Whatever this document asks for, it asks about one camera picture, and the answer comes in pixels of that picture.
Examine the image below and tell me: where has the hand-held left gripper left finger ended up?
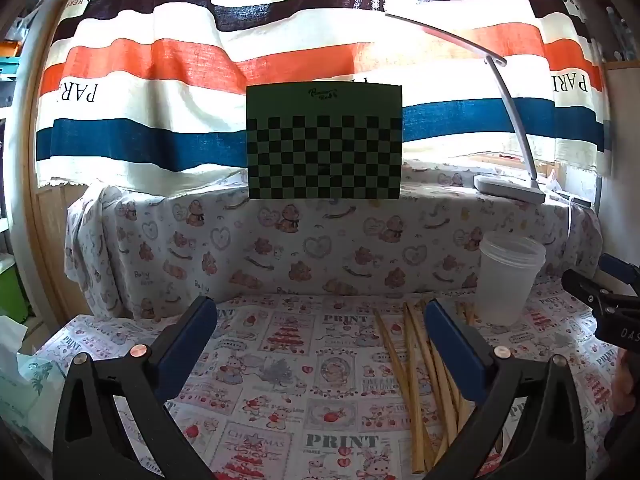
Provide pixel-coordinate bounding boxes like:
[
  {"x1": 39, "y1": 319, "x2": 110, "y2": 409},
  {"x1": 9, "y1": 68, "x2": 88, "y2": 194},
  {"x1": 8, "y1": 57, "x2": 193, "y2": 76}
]
[{"x1": 52, "y1": 296, "x2": 218, "y2": 480}]

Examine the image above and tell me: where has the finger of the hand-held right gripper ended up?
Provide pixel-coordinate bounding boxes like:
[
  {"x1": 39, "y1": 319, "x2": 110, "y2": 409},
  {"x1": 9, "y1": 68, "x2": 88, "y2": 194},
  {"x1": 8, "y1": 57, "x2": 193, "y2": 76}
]
[
  {"x1": 561, "y1": 267, "x2": 640, "y2": 353},
  {"x1": 599, "y1": 253, "x2": 640, "y2": 295}
]

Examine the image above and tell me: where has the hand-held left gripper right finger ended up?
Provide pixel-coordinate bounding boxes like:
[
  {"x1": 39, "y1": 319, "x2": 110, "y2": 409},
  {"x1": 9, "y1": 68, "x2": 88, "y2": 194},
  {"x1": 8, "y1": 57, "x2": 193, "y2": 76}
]
[{"x1": 424, "y1": 298, "x2": 586, "y2": 480}]

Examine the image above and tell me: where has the translucent plastic cup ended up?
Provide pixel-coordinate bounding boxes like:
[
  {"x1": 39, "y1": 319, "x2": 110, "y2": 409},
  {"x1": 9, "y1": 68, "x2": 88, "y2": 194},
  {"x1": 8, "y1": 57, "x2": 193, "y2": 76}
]
[{"x1": 474, "y1": 231, "x2": 547, "y2": 326}]

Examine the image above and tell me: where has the bunch of bamboo chopsticks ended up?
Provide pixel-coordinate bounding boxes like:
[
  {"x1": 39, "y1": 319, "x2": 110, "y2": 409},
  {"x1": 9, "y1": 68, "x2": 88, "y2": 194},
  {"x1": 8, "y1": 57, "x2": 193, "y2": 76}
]
[{"x1": 402, "y1": 297, "x2": 506, "y2": 476}]

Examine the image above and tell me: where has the person's right hand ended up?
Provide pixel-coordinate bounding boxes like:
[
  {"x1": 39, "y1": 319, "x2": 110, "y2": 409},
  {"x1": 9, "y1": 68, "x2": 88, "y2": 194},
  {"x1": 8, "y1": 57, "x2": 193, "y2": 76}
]
[{"x1": 607, "y1": 349, "x2": 640, "y2": 411}]

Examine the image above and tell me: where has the red print tablecloth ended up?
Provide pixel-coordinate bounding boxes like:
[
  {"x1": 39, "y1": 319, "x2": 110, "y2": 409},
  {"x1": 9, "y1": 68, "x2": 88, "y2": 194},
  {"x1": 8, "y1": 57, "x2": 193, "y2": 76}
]
[{"x1": 40, "y1": 280, "x2": 621, "y2": 480}]

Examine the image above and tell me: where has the silver desk lamp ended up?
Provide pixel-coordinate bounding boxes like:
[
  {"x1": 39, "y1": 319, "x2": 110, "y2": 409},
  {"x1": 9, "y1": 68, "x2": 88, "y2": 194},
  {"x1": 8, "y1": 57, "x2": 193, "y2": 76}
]
[{"x1": 385, "y1": 11, "x2": 547, "y2": 206}]

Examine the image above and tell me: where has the bear print cloth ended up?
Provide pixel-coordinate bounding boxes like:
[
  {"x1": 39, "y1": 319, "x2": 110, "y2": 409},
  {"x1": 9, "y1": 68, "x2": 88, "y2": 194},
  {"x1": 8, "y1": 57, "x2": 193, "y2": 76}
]
[{"x1": 65, "y1": 160, "x2": 603, "y2": 321}]

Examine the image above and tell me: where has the green bin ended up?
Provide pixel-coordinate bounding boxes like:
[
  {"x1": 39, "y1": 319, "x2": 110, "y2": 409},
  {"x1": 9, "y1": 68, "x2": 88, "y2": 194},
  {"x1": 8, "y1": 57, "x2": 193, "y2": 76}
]
[{"x1": 0, "y1": 260, "x2": 31, "y2": 321}]

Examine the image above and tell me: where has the green checkerboard card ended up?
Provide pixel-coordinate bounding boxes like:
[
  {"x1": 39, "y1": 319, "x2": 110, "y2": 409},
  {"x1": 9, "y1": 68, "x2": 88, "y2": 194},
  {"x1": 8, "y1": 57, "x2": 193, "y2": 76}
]
[{"x1": 246, "y1": 83, "x2": 404, "y2": 201}]

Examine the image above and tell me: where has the striped curtain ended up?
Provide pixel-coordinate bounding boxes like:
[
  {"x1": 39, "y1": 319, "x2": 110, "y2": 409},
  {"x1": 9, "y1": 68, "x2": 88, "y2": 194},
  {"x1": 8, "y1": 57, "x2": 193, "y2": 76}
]
[{"x1": 35, "y1": 0, "x2": 613, "y2": 188}]

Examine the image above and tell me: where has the wooden frame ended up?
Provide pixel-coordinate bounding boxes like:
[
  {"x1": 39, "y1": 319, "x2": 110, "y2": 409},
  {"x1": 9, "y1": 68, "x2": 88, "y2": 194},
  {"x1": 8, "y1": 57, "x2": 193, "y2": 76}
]
[{"x1": 15, "y1": 0, "x2": 96, "y2": 326}]

